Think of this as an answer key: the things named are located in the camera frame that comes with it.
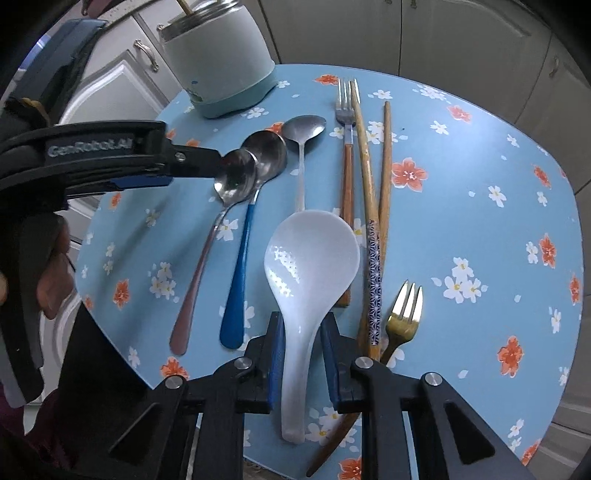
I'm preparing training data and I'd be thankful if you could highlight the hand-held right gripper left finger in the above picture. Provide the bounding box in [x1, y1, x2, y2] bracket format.
[107, 312, 285, 480]

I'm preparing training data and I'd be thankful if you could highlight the person's left hand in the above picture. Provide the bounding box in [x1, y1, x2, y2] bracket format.
[36, 215, 77, 320]

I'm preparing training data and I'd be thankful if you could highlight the blue floral table cover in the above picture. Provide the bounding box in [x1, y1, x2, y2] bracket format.
[74, 64, 583, 480]

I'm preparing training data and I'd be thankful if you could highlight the wooden-handled metal fork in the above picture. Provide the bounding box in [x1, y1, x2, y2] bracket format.
[333, 78, 355, 308]

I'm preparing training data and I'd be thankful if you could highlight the white plastic rice spoon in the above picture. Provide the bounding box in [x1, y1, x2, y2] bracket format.
[264, 210, 361, 445]

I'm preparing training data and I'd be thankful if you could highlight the patterned wooden chopstick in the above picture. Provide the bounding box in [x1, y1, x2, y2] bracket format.
[348, 79, 383, 361]

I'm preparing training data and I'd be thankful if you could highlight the plain brown wooden chopstick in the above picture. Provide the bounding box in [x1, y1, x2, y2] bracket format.
[306, 100, 393, 478]

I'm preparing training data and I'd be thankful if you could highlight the white cabinet door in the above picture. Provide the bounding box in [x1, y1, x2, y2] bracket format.
[401, 0, 550, 121]
[256, 0, 404, 77]
[531, 28, 591, 195]
[18, 11, 172, 139]

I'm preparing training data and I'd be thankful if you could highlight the spoon with brown handle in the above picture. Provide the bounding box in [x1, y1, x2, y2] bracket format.
[169, 148, 258, 356]

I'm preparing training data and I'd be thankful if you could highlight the pale green utensil holder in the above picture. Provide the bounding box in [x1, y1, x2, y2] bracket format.
[157, 0, 278, 120]

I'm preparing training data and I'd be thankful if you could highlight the silver metal spoon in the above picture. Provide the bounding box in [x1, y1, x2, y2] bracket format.
[281, 114, 327, 215]

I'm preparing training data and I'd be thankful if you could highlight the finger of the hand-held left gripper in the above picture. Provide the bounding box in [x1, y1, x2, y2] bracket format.
[161, 137, 227, 179]
[65, 173, 172, 200]

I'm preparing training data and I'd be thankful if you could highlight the small gold fork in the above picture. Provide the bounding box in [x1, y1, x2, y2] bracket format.
[379, 279, 424, 367]

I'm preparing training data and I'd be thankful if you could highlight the blue-handled metal spoon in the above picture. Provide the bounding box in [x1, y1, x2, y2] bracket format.
[219, 130, 288, 349]

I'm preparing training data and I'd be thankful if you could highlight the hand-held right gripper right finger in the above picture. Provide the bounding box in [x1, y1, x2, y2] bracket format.
[320, 314, 536, 480]

